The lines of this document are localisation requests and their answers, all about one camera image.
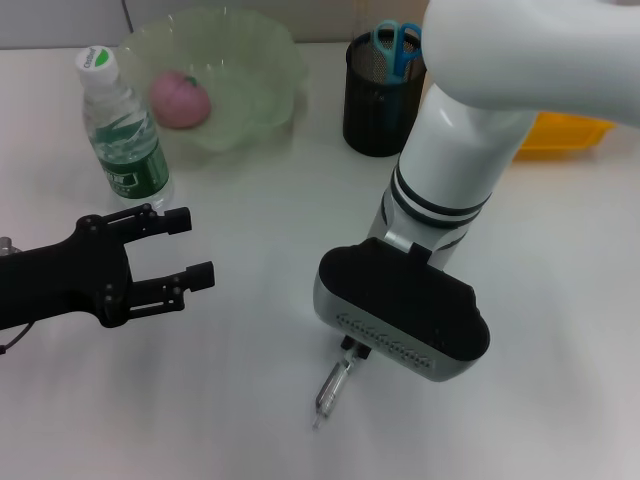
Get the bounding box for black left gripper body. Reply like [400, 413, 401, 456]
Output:
[0, 213, 135, 331]

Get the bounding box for silver ballpoint pen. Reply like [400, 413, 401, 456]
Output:
[311, 344, 362, 431]

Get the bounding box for clear water bottle green label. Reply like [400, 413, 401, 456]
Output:
[74, 45, 175, 211]

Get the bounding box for pink toy peach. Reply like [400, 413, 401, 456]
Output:
[151, 70, 211, 130]

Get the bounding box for blue scissors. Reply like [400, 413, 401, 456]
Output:
[370, 20, 424, 86]

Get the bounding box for black mesh pen holder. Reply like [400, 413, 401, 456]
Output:
[342, 30, 429, 158]

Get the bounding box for translucent green plastic bowl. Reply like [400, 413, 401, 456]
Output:
[117, 5, 311, 166]

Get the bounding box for yellow plastic storage bin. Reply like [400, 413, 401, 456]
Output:
[512, 112, 619, 162]

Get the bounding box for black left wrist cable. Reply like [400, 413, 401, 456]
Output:
[0, 321, 37, 355]

